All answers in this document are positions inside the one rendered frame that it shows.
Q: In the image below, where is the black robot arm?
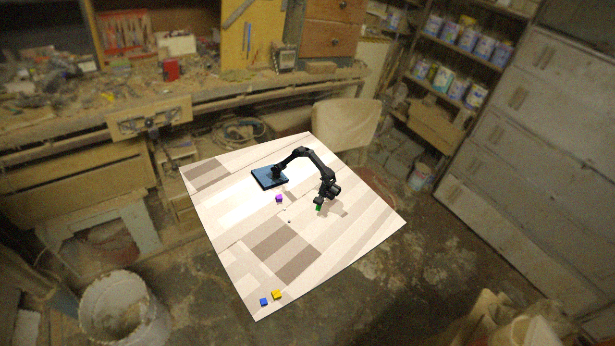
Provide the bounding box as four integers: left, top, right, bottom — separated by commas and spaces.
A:
271, 146, 341, 201

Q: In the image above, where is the yellow block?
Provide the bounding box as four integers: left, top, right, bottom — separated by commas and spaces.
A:
271, 289, 282, 301

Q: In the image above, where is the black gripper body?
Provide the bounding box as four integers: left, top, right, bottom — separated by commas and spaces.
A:
313, 186, 329, 206

